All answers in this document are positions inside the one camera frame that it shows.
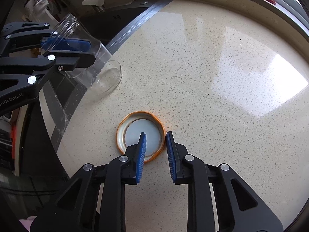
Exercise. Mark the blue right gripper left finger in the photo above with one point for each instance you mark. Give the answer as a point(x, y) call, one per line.
point(136, 154)

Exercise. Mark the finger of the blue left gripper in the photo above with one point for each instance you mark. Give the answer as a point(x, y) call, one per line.
point(70, 44)
point(65, 60)

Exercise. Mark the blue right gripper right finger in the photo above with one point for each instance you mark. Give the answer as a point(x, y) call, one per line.
point(176, 153)

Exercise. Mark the clear glass jar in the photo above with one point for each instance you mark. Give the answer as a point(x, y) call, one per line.
point(96, 69)

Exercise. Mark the black kitchen sink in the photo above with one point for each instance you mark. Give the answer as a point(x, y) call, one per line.
point(105, 25)

